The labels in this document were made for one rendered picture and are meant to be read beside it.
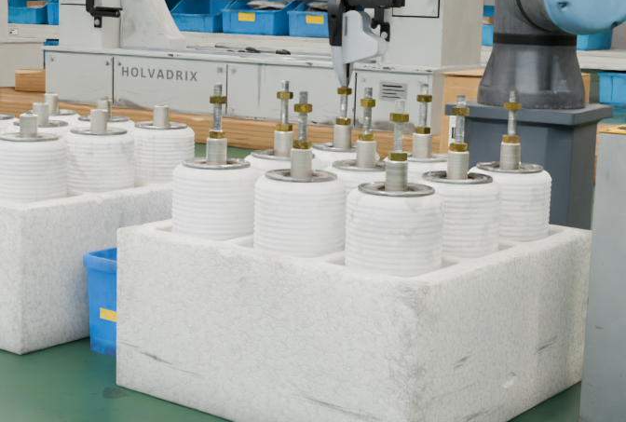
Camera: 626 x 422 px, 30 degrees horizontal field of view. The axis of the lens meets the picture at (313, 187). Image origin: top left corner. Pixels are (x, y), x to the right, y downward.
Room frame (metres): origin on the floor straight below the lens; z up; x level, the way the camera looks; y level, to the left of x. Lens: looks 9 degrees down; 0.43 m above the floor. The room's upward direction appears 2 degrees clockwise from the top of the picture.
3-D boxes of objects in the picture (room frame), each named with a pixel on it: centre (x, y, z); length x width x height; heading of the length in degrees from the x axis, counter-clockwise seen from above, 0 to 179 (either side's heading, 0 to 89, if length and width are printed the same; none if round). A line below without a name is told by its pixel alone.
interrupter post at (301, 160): (1.20, 0.01, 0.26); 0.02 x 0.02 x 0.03
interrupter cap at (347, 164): (1.30, -0.06, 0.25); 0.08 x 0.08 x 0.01
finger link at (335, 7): (1.44, -0.02, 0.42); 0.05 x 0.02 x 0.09; 163
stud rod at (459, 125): (1.23, -0.15, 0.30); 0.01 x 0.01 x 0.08
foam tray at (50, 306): (1.63, 0.38, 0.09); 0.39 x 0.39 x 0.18; 53
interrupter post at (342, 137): (1.46, -0.04, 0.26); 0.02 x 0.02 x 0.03
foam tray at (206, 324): (1.30, -0.06, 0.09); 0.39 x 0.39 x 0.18; 53
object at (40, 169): (1.46, 0.36, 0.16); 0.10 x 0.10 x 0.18
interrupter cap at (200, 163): (1.27, 0.11, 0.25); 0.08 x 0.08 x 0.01
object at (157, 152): (1.65, 0.22, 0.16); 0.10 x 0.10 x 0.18
